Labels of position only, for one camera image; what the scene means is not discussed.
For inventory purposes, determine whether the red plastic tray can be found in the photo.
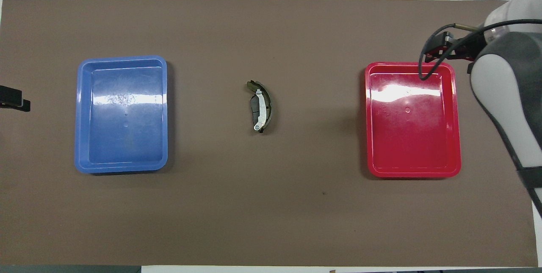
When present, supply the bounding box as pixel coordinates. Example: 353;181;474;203
365;62;462;179

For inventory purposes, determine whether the grey brake pad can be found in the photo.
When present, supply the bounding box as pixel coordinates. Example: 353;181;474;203
250;94;265;132

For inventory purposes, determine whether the brown table mat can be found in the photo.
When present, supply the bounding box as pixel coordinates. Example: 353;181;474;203
0;0;538;267

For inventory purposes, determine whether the blue plastic tray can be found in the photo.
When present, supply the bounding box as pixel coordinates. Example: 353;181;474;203
75;55;169;174

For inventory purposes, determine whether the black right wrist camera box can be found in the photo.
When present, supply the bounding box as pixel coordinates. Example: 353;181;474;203
425;31;454;63

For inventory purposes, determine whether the curved brake shoe white rib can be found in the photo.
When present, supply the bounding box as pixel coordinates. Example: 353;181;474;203
246;80;273;134

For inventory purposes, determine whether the red camera bracket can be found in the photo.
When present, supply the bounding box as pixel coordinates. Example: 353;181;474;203
426;44;477;62

